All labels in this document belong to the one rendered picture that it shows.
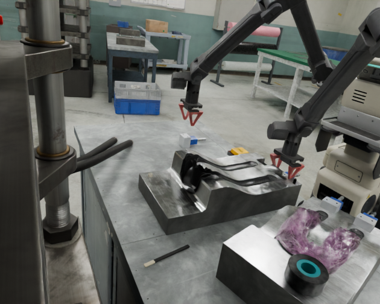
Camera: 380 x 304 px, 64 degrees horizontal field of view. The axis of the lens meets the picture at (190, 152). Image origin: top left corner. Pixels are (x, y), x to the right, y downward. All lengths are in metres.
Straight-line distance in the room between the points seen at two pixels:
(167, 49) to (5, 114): 7.28
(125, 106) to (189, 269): 3.54
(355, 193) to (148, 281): 0.96
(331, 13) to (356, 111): 7.87
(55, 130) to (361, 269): 0.78
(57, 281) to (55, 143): 0.32
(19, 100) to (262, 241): 0.61
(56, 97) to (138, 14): 6.70
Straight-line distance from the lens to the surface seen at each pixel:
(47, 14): 0.70
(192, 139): 1.43
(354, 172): 1.47
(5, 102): 0.33
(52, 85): 0.72
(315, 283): 0.68
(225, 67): 6.68
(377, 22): 0.93
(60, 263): 0.86
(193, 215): 0.90
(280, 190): 1.07
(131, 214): 0.97
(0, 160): 0.22
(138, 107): 4.23
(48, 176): 0.71
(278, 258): 0.75
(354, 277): 0.85
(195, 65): 1.29
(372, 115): 1.41
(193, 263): 0.84
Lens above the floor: 1.39
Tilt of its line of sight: 25 degrees down
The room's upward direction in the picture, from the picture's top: 8 degrees clockwise
